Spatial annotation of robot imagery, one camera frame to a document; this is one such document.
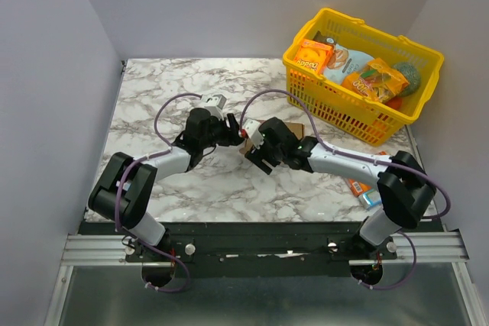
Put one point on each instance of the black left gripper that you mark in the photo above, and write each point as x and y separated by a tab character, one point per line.
231	134

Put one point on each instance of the orange small box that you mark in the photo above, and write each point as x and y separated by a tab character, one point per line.
357	188

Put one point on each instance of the yellow plastic basket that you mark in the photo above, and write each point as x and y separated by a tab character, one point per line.
371	122

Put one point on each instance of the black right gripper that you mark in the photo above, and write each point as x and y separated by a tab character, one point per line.
262	154

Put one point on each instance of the orange candy bag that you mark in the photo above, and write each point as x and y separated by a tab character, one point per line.
377	82

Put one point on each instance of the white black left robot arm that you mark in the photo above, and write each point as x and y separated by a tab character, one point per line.
124	188

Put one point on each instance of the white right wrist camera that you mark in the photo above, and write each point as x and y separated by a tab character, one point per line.
251	134

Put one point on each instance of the green steel scouring pad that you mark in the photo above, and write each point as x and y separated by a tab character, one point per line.
412	76

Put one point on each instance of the orange snack box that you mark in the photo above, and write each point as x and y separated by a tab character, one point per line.
314	55

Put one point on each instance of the aluminium rail frame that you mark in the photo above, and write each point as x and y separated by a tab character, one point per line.
106	250

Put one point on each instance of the orange round item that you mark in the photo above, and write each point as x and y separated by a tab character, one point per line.
395	103

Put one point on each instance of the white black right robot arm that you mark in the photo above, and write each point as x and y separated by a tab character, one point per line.
400	181

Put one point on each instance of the blue white small box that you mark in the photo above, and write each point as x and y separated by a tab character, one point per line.
370	199

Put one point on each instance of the light blue snack bag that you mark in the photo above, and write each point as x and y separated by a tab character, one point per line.
343	62

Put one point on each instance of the brown cardboard box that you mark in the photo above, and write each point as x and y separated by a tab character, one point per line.
297	129

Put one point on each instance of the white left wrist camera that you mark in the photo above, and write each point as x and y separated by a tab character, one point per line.
214	104

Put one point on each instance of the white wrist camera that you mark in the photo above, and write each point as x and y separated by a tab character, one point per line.
251	134
214	104

